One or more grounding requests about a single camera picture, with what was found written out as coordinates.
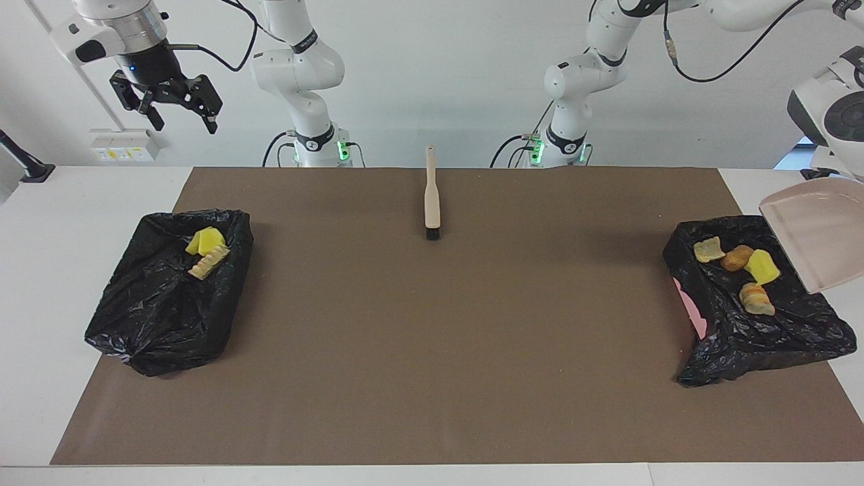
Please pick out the large green yellow sponge piece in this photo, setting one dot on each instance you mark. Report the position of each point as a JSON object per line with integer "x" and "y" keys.
{"x": 212, "y": 239}

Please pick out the black bag lined bin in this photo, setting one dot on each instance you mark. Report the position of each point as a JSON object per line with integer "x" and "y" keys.
{"x": 155, "y": 317}

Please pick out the pink bin with black bag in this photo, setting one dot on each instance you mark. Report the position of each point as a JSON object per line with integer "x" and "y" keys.
{"x": 742, "y": 337}

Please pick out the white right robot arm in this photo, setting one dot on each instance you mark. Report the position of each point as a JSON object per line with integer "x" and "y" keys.
{"x": 297, "y": 74}

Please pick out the beige ridged foam chunk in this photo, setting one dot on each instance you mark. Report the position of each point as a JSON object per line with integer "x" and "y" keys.
{"x": 209, "y": 262}

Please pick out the beige plastic dustpan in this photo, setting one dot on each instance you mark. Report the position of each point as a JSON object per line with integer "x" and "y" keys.
{"x": 823, "y": 229}

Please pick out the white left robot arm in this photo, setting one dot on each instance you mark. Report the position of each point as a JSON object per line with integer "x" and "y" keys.
{"x": 580, "y": 74}

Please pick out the plain yellow sponge piece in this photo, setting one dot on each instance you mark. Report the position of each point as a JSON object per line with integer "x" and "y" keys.
{"x": 763, "y": 267}

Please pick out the pale cream foam chunk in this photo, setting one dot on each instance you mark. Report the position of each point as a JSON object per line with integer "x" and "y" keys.
{"x": 709, "y": 250}

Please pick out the black camera stand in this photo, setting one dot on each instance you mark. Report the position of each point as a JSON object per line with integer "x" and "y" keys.
{"x": 813, "y": 174}
{"x": 34, "y": 170}

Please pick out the white wall socket box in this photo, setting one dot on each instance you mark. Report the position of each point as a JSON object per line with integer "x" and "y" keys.
{"x": 125, "y": 148}

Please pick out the beige hand brush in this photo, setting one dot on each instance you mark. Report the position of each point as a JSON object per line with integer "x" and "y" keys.
{"x": 432, "y": 202}

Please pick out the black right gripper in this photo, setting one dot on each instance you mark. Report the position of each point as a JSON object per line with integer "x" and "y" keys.
{"x": 152, "y": 71}

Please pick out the brown table mat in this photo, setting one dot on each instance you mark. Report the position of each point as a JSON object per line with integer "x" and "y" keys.
{"x": 405, "y": 405}

